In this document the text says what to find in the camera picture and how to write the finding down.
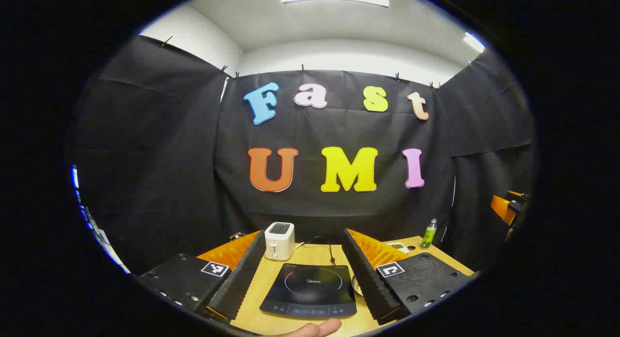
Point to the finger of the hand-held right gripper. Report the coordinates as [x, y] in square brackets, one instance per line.
[503, 208]

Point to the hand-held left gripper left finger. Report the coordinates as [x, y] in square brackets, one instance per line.
[242, 279]

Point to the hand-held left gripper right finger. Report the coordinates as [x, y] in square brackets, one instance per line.
[368, 279]

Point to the stainless steel pot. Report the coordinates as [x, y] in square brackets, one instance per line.
[357, 284]

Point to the black induction cooktop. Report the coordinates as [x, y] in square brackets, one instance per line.
[310, 288]

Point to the white compartment tray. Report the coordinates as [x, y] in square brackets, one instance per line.
[398, 246]

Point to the white toaster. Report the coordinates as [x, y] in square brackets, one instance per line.
[279, 240]

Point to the green drink bottle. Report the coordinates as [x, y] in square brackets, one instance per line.
[428, 234]

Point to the black backdrop cloth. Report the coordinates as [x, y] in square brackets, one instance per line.
[169, 158]

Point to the small ceiling light panel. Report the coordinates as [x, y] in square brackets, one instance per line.
[473, 41]

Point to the bright display screen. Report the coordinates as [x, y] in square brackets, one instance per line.
[74, 177]

